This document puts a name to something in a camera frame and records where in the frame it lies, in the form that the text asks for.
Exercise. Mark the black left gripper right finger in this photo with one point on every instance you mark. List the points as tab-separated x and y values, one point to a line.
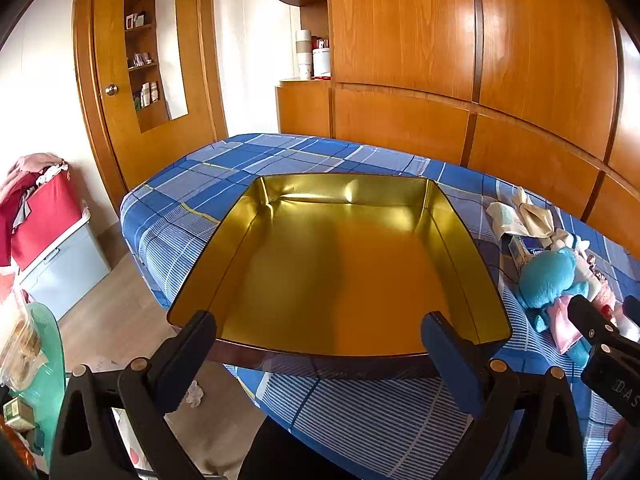
524	426

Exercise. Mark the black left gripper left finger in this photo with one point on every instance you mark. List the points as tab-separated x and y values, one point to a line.
87	443

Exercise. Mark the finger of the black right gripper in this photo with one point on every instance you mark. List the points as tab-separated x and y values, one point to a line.
612	370
631	308

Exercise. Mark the cream cloth bag bundle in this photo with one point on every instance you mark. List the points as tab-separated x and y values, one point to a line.
521	218

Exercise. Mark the green glass table edge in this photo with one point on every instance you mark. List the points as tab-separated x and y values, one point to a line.
45	392

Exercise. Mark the blue plaid bed sheet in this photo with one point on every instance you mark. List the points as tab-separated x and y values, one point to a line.
376	429

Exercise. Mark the grey plastic storage box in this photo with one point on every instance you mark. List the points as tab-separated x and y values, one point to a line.
67	269

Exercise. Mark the silver door knob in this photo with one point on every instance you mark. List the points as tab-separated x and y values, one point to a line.
111	90

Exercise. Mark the white canister on shelf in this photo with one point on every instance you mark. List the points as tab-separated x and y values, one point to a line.
321	62

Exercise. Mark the wooden door with shelves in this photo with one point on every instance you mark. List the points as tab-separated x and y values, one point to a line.
161	54

